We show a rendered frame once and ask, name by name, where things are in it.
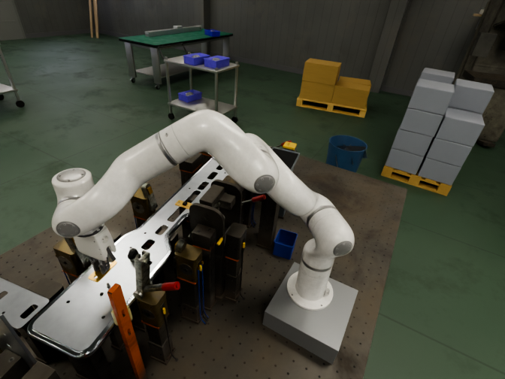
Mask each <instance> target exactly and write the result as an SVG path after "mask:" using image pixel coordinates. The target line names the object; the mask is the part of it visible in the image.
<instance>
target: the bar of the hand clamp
mask: <svg viewBox="0 0 505 379"><path fill-rule="evenodd" d="M134 258H135V279H136V291H138V292H140V293H142V294H143V296H144V287H145V286H146V285H150V266H151V265H152V263H153V262H152V261H150V253H149V252H147V251H145V250H143V251H142V256H141V254H137V250H136V249H133V250H130V251H129V254H128V259H134Z"/></svg>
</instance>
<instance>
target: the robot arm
mask: <svg viewBox="0 0 505 379"><path fill-rule="evenodd" d="M200 152H206V153H209V154H210V155H211V156H212V157H213V158H214V159H215V160H216V161H217V162H218V163H219V164H220V165H221V167H222V168H223V169H224V170H225V171H226V172H227V174H228V175H229V176H230V177H231V178H232V179H233V180H234V181H235V182H237V183H238V184H239V185H240V186H242V187H243V188H244V189H246V190H248V191H250V192H252V193H257V194H263V193H267V194H268V195H269V196H270V197H271V198H272V199H273V200H274V201H275V202H276V203H277V204H278V205H279V206H281V207H282V208H283V209H285V210H286V211H288V212H289V213H290V214H292V215H295V216H297V217H300V218H301V219H302V220H303V221H304V222H305V224H306V225H307V227H308V229H309V230H310V232H311V234H312V235H313V237H314V238H312V239H310V240H309V241H308V242H307V243H306V244H305V245H304V249H303V252H302V256H301V262H300V266H299V270H298V271H297V272H295V273H294V274H293V275H292V276H291V277H290V278H289V280H288V283H287V292H288V294H289V297H290V298H291V300H292V301H293V302H294V303H295V304H296V305H298V306H300V307H302V308H304V309H307V310H311V311H317V310H321V309H323V308H326V307H327V306H328V305H329V304H330V303H331V300H332V298H333V289H332V286H331V284H330V283H329V281H328V279H329V276H330V273H331V269H332V266H333V264H334V259H335V257H339V256H344V255H346V254H348V253H349V252H350V251H351V250H352V249H353V247H354V243H355V237H354V234H353V231H352V229H351V228H350V226H349V224H348V223H347V222H346V221H345V220H344V218H343V217H342V215H341V214H340V212H339V211H338V210H337V209H336V207H335V206H334V205H333V204H332V203H331V202H330V201H329V200H328V199H327V198H326V197H324V196H322V195H320V194H318V193H315V192H314V191H312V190H311V189H310V188H308V187H307V186H306V185H305V184H304V183H303V182H302V181H301V180H300V179H299V178H298V177H297V176H296V175H295V174H294V173H293V172H292V171H291V170H290V169H289V168H288V167H287V166H286V164H285V163H284V162H283V161H282V160H281V159H280V158H279V157H278V155H277V154H275V152H274V151H272V149H271V148H270V147H269V146H268V145H267V144H266V143H265V142H264V141H263V140H262V139H260V137H258V136H257V135H254V134H251V133H246V134H245V133H244V132H243V130H242V129H241V128H240V127H239V126H237V125H236V124H235V123H234V122H233V121H232V120H230V119H229V118H227V117H226V116H225V115H223V114H221V113H219V112H217V111H213V110H208V109H204V110H199V111H195V112H193V113H191V114H189V115H187V116H185V117H184V118H182V119H180V120H178V121H177V122H175V123H173V124H171V125H170V126H168V127H166V128H164V129H163V130H161V131H159V132H157V133H156V134H154V135H152V136H150V137H149V138H147V139H146V140H144V141H142V142H141V143H139V144H137V145H135V146H134V147H132V148H131V149H129V150H127V151H126V152H124V153H122V154H121V155H120V156H118V157H117V158H116V159H115V160H114V161H113V163H112V165H111V166H110V167H109V169H108V170H107V171H106V173H105V174H104V176H103V177H102V178H101V179H100V180H99V182H98V183H97V184H96V185H95V184H94V181H93V178H92V174H91V172H90V171H88V170H86V169H84V168H70V169H67V170H64V171H61V172H59V173H58V174H56V175H55V176H54V177H53V179H52V185H53V188H54V190H55V192H56V196H57V207H56V210H55V212H54V214H53V218H52V222H51V223H52V228H53V231H54V232H55V233H56V234H57V235H59V236H62V237H64V238H73V237H74V242H75V244H76V246H77V249H78V250H79V251H80V252H81V253H83V254H86V255H87V256H88V259H89V261H90V262H92V267H93V269H94V271H98V268H100V271H101V273H102V274H104V273H105V272H106V271H108V270H109V268H110V262H114V261H115V260H116V257H115V256H114V255H113V253H112V252H114V253H115V252H116V246H115V244H114V242H113V238H112V236H111V234H110V232H109V230H108V228H107V227H106V226H105V225H104V223H105V222H107V221H108V220H109V219H111V218H112V217H114V216H115V215H116V214H117V213H119V212H120V211H121V210H122V209H123V208H124V207H125V206H126V204H127V203H128V202H129V201H130V199H131V198H132V197H133V195H134V194H135V193H136V192H137V190H138V189H139V188H140V186H142V185H143V184H144V183H146V182H147V181H149V180H151V179H153V178H154V177H157V176H158V175H160V174H162V173H164V172H166V171H167V170H169V169H171V168H173V167H174V166H176V165H179V164H180V163H181V162H184V161H186V160H187V159H189V158H191V157H192V156H194V155H196V154H197V153H200ZM111 251H112V252H111Z"/></svg>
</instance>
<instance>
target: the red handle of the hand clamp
mask: <svg viewBox="0 0 505 379"><path fill-rule="evenodd" d="M179 288H180V283H179V282H178V281H175V282H168V283H161V284H153V285H146V286H145V287H144V292H145V293H146V292H154V291H169V290H178V289H179Z"/></svg>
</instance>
